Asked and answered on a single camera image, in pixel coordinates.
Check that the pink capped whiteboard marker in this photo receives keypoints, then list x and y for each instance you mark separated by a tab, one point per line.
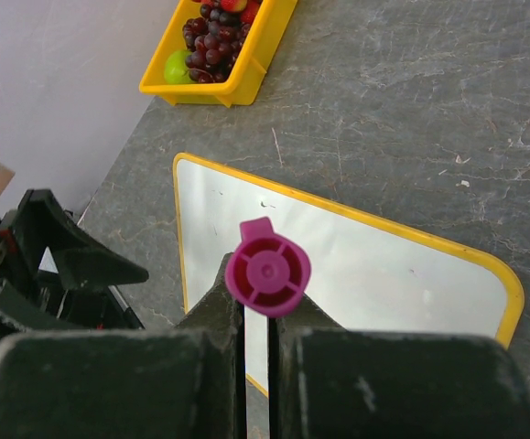
267	272

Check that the light green apple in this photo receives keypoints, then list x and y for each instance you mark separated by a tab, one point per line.
176	70

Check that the yellow framed whiteboard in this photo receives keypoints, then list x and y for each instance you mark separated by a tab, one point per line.
368	273

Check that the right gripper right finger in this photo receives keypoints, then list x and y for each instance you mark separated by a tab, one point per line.
327	381

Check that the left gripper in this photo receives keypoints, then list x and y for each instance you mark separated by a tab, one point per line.
82	263

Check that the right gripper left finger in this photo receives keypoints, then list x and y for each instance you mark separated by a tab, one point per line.
183	382

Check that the yellow plastic bin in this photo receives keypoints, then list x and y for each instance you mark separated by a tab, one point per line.
248	73

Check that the purple grape bunch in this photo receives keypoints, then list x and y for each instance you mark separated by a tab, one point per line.
214	48

